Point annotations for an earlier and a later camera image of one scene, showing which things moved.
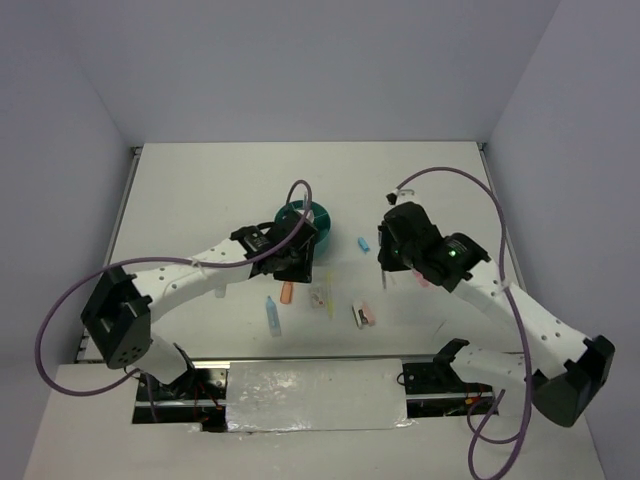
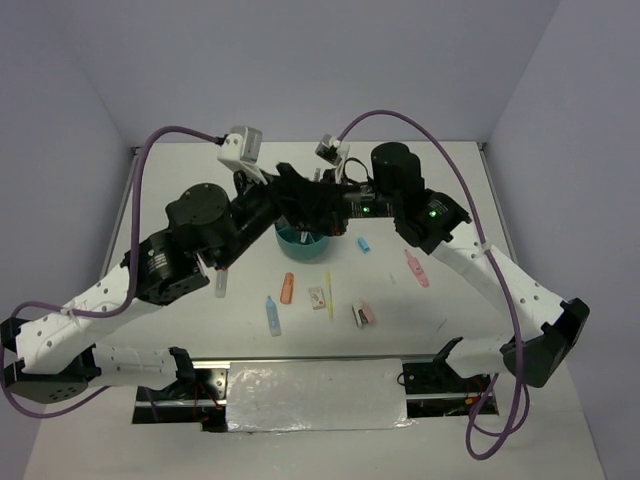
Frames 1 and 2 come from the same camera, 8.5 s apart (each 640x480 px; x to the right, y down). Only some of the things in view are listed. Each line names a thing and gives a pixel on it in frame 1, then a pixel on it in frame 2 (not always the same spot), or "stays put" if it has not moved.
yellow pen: (331, 308) stays put
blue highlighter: (272, 312) stays put
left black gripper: (303, 274) to (295, 197)
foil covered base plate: (286, 396) stays put
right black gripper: (387, 261) to (336, 220)
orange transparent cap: (286, 292) stays put
